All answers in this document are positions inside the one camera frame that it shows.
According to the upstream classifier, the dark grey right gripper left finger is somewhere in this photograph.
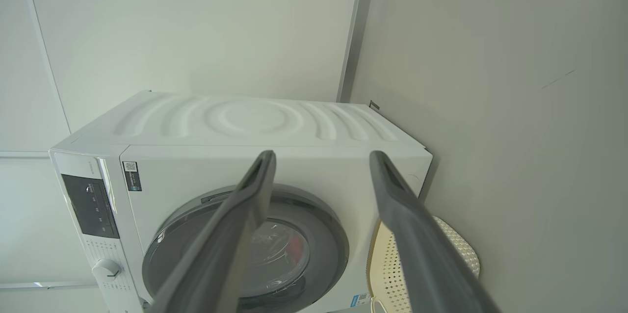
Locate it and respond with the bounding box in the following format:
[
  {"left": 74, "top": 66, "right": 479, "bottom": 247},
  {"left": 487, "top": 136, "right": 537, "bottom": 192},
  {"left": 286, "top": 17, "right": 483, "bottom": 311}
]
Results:
[{"left": 150, "top": 150, "right": 277, "bottom": 313}]

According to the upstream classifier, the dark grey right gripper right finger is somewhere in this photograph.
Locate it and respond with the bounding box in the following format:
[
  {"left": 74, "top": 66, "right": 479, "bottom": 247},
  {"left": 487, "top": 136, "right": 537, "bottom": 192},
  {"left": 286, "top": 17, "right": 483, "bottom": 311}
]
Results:
[{"left": 369, "top": 150, "right": 501, "bottom": 313}]

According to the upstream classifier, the round washing machine door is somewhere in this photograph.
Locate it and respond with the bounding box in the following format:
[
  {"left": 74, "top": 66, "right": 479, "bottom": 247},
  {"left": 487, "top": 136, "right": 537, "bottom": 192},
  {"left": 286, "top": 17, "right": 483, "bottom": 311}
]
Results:
[{"left": 142, "top": 184, "right": 350, "bottom": 313}]

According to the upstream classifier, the cream perforated laundry basket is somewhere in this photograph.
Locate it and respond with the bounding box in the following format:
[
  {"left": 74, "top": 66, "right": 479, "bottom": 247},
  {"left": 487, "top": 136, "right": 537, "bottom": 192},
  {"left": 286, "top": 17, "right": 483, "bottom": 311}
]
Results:
[{"left": 367, "top": 215, "right": 480, "bottom": 313}]

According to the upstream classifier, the white front-loading washing machine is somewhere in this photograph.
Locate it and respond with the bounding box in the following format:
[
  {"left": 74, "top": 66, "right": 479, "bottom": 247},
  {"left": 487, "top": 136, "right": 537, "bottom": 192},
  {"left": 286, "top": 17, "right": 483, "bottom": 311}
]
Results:
[{"left": 49, "top": 90, "right": 433, "bottom": 313}]

